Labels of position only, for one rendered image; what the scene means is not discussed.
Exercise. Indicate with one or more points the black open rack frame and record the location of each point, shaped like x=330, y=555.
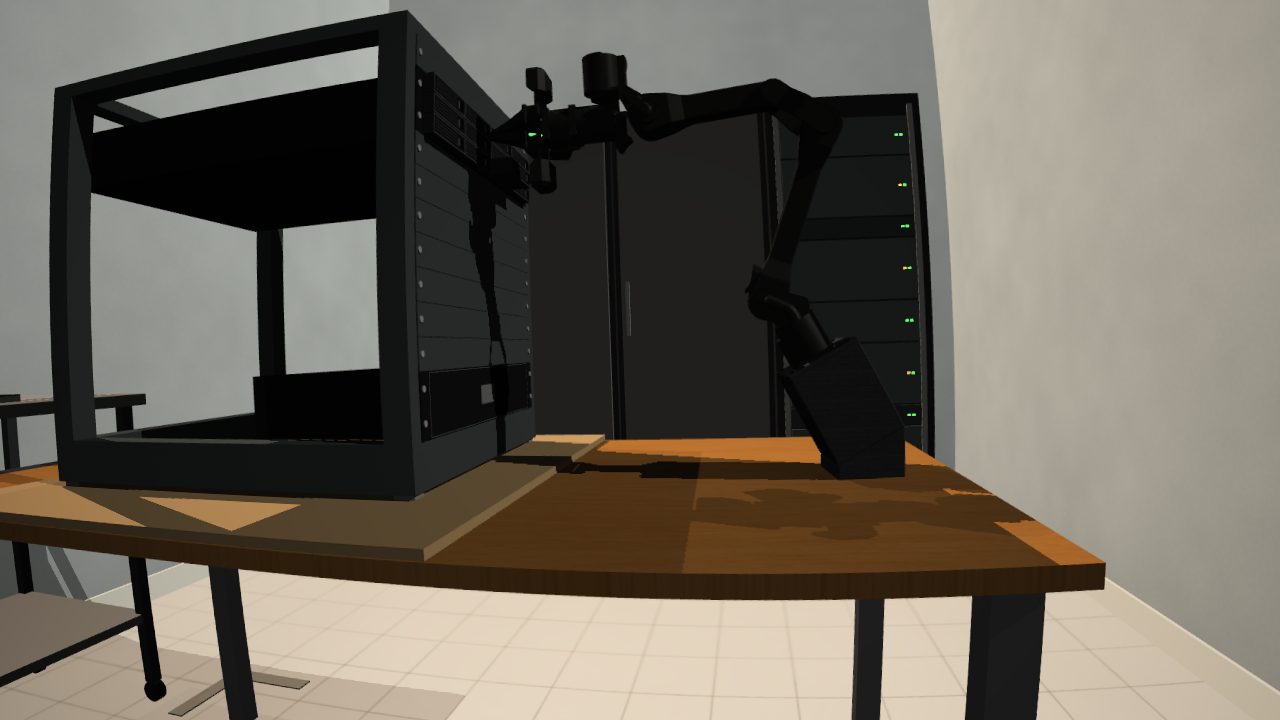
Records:
x=445, y=236

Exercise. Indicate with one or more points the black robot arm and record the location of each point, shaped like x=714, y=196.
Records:
x=659, y=115

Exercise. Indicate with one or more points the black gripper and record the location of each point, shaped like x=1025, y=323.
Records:
x=560, y=128

